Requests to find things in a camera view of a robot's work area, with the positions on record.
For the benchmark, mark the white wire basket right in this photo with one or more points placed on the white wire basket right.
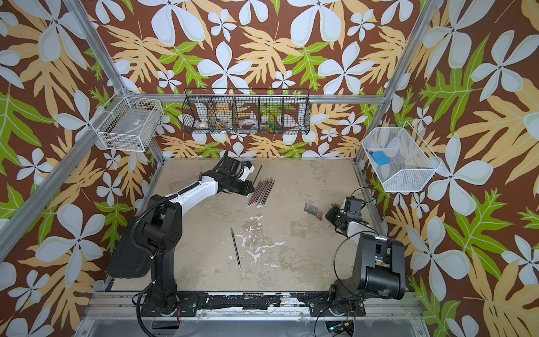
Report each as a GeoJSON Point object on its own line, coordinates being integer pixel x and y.
{"type": "Point", "coordinates": [413, 162]}

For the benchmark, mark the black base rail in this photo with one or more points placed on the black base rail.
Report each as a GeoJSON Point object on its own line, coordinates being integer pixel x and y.
{"type": "Point", "coordinates": [190, 304]}

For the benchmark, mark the aluminium frame post back left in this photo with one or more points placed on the aluminium frame post back left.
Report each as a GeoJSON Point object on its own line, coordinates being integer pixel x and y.
{"type": "Point", "coordinates": [76, 8]}

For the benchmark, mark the white wire basket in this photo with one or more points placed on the white wire basket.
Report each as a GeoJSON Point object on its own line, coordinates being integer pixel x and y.
{"type": "Point", "coordinates": [129, 123]}
{"type": "Point", "coordinates": [413, 162]}

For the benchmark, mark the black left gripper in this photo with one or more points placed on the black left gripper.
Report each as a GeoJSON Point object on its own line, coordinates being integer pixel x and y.
{"type": "Point", "coordinates": [247, 189]}

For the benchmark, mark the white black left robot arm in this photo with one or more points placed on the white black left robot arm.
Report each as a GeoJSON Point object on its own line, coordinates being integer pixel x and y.
{"type": "Point", "coordinates": [155, 233]}

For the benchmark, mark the blue object in basket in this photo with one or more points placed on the blue object in basket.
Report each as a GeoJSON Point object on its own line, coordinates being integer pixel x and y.
{"type": "Point", "coordinates": [380, 158]}

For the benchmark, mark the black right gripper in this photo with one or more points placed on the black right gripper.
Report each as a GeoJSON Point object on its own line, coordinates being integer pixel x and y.
{"type": "Point", "coordinates": [330, 215]}

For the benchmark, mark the black wire basket back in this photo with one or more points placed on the black wire basket back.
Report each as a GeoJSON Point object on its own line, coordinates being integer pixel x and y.
{"type": "Point", "coordinates": [250, 111]}

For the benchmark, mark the aluminium frame post back right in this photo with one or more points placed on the aluminium frame post back right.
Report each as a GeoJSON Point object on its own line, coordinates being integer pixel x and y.
{"type": "Point", "coordinates": [412, 45]}

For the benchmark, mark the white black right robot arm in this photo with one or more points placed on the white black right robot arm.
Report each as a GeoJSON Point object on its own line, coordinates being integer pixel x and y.
{"type": "Point", "coordinates": [378, 270]}

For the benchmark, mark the black pencil lying apart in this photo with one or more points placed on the black pencil lying apart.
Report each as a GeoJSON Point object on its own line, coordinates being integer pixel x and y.
{"type": "Point", "coordinates": [236, 251]}

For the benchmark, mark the aluminium frame post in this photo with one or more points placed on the aluminium frame post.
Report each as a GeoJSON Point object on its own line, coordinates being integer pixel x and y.
{"type": "Point", "coordinates": [76, 8]}
{"type": "Point", "coordinates": [412, 45]}

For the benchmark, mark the red pencil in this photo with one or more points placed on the red pencil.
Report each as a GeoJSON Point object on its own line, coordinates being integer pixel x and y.
{"type": "Point", "coordinates": [259, 190]}
{"type": "Point", "coordinates": [259, 195]}

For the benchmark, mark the white wire basket left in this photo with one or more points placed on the white wire basket left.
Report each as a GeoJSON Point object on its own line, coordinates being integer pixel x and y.
{"type": "Point", "coordinates": [129, 123]}

